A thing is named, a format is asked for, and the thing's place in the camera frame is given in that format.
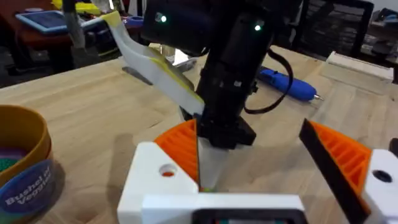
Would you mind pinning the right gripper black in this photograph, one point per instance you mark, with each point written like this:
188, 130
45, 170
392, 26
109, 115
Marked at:
227, 77

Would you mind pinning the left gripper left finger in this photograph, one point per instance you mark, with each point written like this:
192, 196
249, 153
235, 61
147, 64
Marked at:
146, 174

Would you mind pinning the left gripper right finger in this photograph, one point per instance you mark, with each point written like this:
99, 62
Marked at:
348, 161

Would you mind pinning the blue electric screwdriver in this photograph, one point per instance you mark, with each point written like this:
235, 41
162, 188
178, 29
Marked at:
289, 84

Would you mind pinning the pale flat box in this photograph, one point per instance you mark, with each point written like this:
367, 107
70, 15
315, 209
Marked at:
357, 70

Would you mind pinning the orange tub with blue label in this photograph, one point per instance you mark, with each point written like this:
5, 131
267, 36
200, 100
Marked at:
25, 174

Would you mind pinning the black chair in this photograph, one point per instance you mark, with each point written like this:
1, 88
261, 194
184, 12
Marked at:
332, 28

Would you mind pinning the grey pole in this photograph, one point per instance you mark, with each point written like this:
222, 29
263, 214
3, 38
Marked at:
74, 25

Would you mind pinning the blue tablet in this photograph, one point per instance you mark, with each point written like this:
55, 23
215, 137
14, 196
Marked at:
46, 20

